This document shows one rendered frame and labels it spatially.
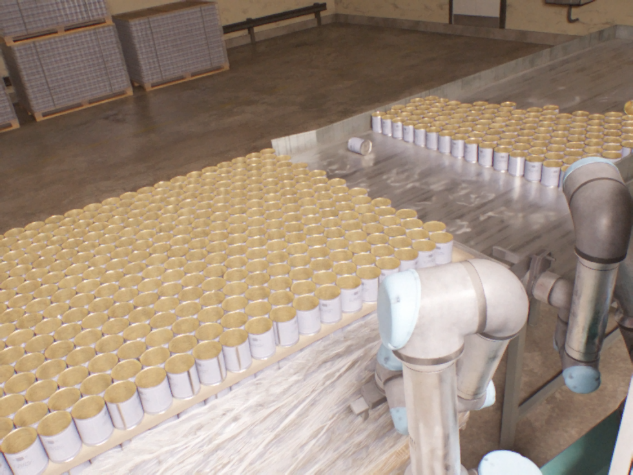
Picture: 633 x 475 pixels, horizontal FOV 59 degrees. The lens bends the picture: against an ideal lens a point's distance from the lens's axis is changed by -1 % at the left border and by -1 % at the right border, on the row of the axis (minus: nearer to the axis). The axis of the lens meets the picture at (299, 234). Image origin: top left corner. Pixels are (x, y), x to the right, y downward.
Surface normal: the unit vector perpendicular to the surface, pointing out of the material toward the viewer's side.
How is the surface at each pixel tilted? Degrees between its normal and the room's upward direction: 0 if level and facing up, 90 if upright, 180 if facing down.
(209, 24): 91
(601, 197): 37
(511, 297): 67
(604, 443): 0
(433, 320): 75
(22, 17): 92
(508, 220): 0
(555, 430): 0
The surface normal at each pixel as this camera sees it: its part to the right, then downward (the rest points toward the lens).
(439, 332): 0.18, 0.32
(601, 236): -0.51, 0.16
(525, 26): -0.82, 0.36
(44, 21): 0.59, 0.31
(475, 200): -0.12, -0.86
